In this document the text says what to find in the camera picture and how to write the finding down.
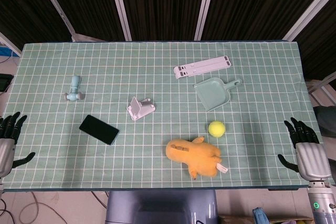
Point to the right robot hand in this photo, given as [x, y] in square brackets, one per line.
[312, 158]

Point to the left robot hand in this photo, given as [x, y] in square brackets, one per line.
[6, 155]

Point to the black smartphone with blue edge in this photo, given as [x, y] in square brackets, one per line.
[99, 129]

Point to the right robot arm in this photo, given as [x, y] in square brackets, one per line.
[321, 203]

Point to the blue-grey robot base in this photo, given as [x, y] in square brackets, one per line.
[161, 208]

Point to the white folding phone stand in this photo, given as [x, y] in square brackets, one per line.
[140, 110]

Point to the white folded laptop stand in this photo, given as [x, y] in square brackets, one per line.
[202, 66]

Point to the dark chair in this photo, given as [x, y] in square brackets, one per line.
[326, 121]

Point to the black box device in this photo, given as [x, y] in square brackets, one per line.
[5, 82]

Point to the blue fabric bag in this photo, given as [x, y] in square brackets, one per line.
[261, 216]

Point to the cardboard box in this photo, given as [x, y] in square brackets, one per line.
[236, 220]

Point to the yellow tennis ball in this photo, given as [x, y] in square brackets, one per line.
[216, 128]

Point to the orange plush toy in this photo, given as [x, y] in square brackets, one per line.
[194, 155]

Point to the green plastic dustpan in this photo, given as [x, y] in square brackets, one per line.
[214, 93]

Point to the green checked tablecloth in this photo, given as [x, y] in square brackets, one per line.
[157, 64]

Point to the grey metal frame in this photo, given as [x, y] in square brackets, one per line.
[321, 85]

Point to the white frame post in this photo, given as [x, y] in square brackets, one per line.
[10, 44]
[309, 11]
[204, 6]
[120, 9]
[56, 9]

